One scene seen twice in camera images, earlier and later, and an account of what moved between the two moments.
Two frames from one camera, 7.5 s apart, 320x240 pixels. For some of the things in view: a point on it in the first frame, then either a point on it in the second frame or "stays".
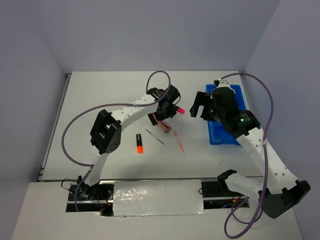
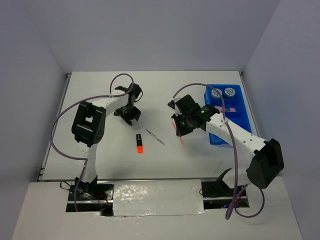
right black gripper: [200, 99] → [181, 131]
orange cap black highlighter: [140, 148] stays
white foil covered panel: [135, 198] stays
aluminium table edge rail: [54, 127] stays
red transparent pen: [179, 141] → [175, 127]
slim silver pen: [155, 137] stays
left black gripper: [169, 112] → [135, 114]
